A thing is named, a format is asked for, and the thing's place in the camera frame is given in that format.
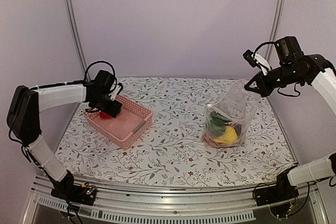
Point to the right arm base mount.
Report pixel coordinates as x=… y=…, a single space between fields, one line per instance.
x=283 y=195

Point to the green toy cucumber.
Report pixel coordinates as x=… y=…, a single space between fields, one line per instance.
x=215 y=130

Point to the right aluminium frame post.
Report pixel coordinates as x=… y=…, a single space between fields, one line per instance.
x=279 y=6

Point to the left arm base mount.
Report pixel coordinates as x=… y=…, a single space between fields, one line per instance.
x=67 y=190

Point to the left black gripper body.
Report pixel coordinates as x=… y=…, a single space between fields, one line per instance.
x=103 y=105

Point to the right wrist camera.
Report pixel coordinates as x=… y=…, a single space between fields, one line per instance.
x=257 y=60

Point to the floral table mat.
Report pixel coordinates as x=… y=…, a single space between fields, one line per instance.
x=171 y=151

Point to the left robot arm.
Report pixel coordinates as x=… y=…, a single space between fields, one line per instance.
x=31 y=107

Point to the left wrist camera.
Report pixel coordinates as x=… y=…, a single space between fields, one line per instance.
x=116 y=91

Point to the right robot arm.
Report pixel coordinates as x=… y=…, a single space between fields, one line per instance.
x=323 y=88

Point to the green toy pepper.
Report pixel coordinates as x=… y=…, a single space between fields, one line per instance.
x=218 y=119

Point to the left aluminium frame post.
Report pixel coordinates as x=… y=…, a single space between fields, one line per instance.
x=76 y=37

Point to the pink plastic basket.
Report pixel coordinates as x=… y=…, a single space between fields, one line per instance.
x=127 y=127

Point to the clear zip top bag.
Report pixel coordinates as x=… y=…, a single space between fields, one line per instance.
x=238 y=105

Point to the dark purple toy fruit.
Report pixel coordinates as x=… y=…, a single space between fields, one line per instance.
x=238 y=129

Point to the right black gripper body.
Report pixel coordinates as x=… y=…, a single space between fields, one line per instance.
x=288 y=76

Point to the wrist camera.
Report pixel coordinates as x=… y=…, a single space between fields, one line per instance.
x=116 y=91
x=257 y=60

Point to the yellow toy pepper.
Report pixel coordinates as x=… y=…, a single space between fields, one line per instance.
x=229 y=137

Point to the aluminium front rail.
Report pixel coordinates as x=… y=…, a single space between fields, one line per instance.
x=118 y=202

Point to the aluminium frame post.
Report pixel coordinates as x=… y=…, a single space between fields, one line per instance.
x=279 y=6
x=76 y=37

